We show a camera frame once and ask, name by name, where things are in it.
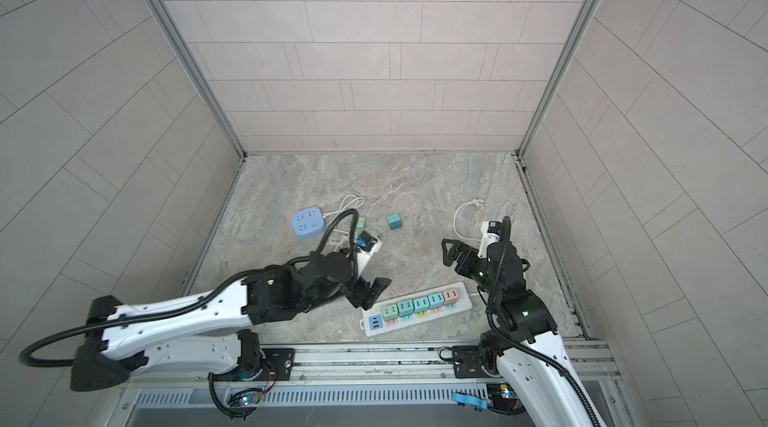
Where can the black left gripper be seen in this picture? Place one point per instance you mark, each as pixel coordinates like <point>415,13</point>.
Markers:
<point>359,299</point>

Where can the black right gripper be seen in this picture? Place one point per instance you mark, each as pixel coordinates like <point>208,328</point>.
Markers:
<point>468,254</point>

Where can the pink plug adapter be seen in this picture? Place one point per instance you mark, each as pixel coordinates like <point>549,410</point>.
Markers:
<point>451,296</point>

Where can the white multicolour power strip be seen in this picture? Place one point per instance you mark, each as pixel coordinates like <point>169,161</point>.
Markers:
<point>372,323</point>

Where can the light teal plug adapter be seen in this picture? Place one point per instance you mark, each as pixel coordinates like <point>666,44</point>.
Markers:
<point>436,300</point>

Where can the dark teal plug adapter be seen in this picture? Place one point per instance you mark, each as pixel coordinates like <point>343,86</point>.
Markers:
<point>421,304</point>

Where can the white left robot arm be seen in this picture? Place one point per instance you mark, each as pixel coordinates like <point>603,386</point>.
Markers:
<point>120,340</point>

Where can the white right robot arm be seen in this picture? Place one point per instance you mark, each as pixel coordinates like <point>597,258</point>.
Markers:
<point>522,349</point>

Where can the teal plug adapter upper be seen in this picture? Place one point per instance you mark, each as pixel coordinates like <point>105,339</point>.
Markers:
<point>394,221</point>

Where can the blue square power socket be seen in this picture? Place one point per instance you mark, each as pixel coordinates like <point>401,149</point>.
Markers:
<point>308,223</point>

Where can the blue connector tag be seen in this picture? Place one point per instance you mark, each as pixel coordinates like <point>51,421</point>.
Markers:
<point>470,400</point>

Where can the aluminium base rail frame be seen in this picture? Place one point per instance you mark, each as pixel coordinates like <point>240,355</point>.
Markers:
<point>350,374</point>

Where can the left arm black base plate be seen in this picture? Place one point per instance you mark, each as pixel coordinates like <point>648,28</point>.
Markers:
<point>275,364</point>

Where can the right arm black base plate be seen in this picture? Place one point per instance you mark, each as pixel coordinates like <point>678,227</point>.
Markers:
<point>468,363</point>

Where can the right circuit board with wires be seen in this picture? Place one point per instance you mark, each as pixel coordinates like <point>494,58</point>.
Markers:
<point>502,398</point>

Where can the circuit board with wires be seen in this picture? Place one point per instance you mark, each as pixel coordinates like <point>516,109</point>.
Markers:
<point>245,399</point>
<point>502,398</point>

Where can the left circuit board with wires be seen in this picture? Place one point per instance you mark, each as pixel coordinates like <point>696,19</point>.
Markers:
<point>245,399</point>

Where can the metal corner wall profile right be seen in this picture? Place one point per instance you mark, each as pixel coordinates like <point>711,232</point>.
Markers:
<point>576,33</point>

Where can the metal corner wall profile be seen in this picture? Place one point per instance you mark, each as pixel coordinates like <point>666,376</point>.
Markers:
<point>192,68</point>
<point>576,33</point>

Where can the metal corner wall profile left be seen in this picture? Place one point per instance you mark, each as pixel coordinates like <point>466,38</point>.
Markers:
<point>192,68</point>

